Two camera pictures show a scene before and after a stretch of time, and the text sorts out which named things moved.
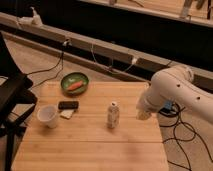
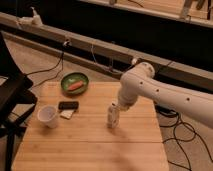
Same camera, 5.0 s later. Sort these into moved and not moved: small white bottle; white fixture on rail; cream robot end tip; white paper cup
Moved: cream robot end tip
Not moved: small white bottle; white paper cup; white fixture on rail
